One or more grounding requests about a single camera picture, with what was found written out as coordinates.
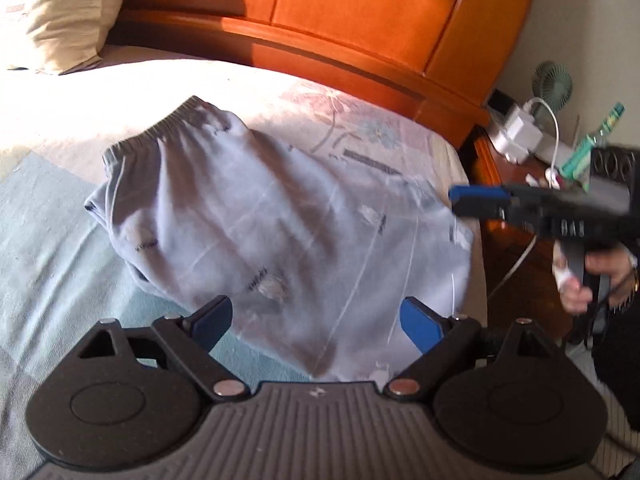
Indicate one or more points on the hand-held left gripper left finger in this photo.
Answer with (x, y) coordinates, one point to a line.
(212, 322)

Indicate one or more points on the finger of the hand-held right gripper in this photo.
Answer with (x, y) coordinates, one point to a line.
(482, 210)
(480, 192)

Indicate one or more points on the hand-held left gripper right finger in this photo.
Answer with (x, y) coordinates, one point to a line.
(420, 325)

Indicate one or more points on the grey pants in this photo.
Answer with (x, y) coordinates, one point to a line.
(280, 240)

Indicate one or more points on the person's right hand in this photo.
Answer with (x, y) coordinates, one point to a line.
(617, 265)

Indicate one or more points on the wooden nightstand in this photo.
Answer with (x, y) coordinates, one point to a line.
(510, 240)

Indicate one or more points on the green bottle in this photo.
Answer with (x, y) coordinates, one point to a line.
(595, 140)

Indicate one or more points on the white charger block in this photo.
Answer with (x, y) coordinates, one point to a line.
(520, 132)

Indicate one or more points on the small dark framed device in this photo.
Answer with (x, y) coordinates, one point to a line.
(500, 102)

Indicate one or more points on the small green fan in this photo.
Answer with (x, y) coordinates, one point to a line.
(551, 82)

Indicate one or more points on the dark cloth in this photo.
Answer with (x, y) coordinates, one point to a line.
(622, 370)

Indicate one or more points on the wooden headboard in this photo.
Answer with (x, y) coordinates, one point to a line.
(350, 25)

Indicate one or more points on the bed with patchwork sheet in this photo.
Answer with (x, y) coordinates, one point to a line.
(100, 125)

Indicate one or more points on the beige printed pillow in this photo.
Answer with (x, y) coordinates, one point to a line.
(55, 15)

